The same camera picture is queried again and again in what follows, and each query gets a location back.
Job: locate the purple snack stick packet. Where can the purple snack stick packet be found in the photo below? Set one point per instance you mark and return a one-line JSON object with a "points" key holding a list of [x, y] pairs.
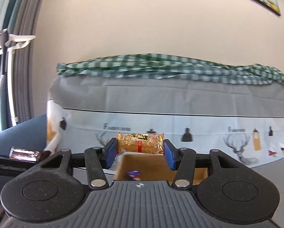
{"points": [[133, 175]]}

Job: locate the cardboard box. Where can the cardboard box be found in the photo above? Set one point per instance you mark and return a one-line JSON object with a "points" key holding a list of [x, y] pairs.
{"points": [[151, 167]]}

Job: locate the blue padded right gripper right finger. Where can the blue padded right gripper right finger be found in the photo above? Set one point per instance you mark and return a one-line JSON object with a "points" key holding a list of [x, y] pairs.
{"points": [[182, 161]]}

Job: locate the green checkered cloth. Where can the green checkered cloth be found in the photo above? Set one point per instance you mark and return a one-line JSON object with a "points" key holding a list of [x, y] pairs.
{"points": [[161, 66]]}

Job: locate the deer print sofa cover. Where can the deer print sofa cover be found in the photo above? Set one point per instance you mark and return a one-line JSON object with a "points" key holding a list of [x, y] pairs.
{"points": [[244, 121]]}

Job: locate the white floor lamp stand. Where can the white floor lamp stand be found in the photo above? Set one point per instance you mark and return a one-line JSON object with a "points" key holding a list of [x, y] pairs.
{"points": [[9, 43]]}

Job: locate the blue sofa armrest cushion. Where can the blue sofa armrest cushion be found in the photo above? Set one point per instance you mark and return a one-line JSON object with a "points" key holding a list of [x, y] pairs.
{"points": [[29, 135]]}

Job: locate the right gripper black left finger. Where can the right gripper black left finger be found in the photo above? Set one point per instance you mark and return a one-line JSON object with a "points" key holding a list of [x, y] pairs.
{"points": [[96, 160]]}

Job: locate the grey sofa seat cushion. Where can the grey sofa seat cushion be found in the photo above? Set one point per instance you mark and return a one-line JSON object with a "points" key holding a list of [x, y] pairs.
{"points": [[272, 171]]}

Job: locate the black chocolate bar packet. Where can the black chocolate bar packet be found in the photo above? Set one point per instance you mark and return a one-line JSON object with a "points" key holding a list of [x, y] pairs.
{"points": [[28, 155]]}

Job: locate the small golden red snack packet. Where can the small golden red snack packet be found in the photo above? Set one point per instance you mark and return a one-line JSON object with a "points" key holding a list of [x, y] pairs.
{"points": [[149, 143]]}

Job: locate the grey curtain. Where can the grey curtain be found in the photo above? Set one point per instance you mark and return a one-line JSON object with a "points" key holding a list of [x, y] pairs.
{"points": [[23, 21]]}

